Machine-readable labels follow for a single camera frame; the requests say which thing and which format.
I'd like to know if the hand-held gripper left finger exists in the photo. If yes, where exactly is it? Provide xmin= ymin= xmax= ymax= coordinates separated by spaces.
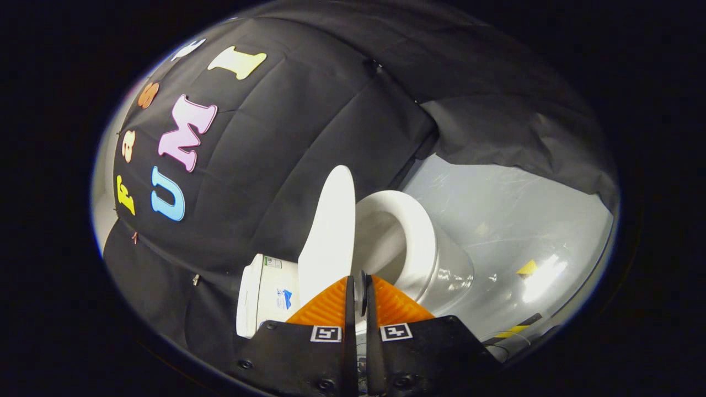
xmin=229 ymin=276 xmax=358 ymax=397

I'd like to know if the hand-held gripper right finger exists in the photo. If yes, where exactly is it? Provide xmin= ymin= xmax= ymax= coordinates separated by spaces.
xmin=361 ymin=274 xmax=500 ymax=397

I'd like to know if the white toilet lid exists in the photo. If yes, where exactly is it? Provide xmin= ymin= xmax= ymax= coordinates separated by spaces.
xmin=298 ymin=165 xmax=357 ymax=307

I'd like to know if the white toilet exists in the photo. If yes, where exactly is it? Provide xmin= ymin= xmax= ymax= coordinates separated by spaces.
xmin=236 ymin=190 xmax=475 ymax=339

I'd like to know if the yellow black floor tape strip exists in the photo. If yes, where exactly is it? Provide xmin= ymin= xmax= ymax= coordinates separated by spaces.
xmin=484 ymin=313 xmax=544 ymax=345

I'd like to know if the black backdrop cloth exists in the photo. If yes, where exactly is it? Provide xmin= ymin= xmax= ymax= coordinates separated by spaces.
xmin=102 ymin=0 xmax=621 ymax=356

